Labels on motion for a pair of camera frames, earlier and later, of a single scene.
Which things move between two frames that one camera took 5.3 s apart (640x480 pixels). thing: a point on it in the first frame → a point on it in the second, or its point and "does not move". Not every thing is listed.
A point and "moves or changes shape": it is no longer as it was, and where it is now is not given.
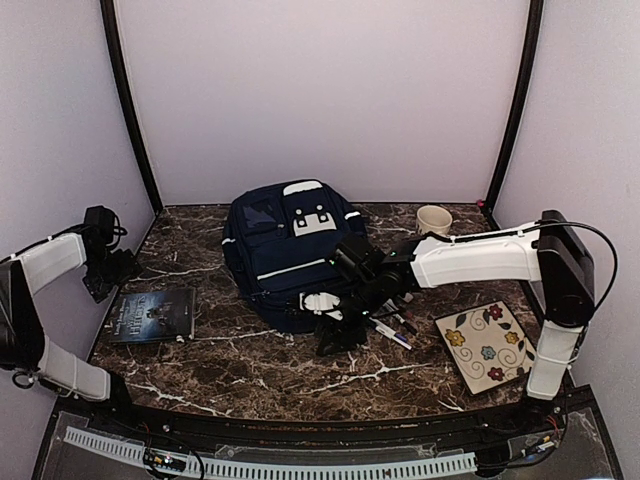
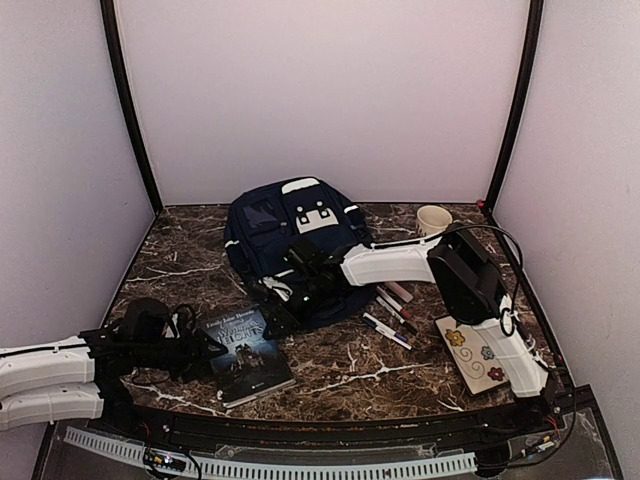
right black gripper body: x=368 y=296 → x=317 y=299
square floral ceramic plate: x=487 y=346 does not move
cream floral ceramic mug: x=435 y=219 does not move
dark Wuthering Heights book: x=154 y=315 moves or changes shape
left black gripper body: x=109 y=272 → x=177 y=359
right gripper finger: x=329 y=340 → x=279 y=323
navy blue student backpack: x=277 y=238 does not move
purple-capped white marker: x=387 y=328 does not move
